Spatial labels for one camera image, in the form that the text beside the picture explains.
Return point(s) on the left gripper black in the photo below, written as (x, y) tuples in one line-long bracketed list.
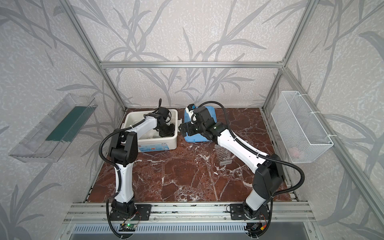
[(166, 129)]

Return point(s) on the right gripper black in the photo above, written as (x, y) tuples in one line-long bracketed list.
[(187, 128)]

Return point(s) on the white plastic storage bin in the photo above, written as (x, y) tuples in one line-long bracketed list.
[(151, 141)]

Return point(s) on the clear acrylic test tube rack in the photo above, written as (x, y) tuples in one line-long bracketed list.
[(223, 155)]

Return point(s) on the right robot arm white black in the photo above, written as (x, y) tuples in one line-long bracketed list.
[(267, 169)]

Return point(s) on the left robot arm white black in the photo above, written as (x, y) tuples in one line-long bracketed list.
[(120, 149)]

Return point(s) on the blue plastic bin lid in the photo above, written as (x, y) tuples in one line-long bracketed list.
[(197, 137)]

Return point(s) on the green circuit board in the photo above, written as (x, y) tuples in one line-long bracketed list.
[(127, 227)]

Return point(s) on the pink object in basket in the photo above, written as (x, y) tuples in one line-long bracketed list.
[(295, 153)]

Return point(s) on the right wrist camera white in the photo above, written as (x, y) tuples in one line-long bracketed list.
[(189, 113)]

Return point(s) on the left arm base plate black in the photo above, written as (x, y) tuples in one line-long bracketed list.
[(141, 212)]

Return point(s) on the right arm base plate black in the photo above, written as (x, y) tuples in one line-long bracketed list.
[(237, 212)]

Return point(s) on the white wire mesh basket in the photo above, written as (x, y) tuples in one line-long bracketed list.
[(299, 127)]

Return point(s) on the right circuit board with wires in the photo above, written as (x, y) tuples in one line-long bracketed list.
[(255, 228)]

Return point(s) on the clear wall shelf green mat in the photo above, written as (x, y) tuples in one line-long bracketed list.
[(47, 142)]

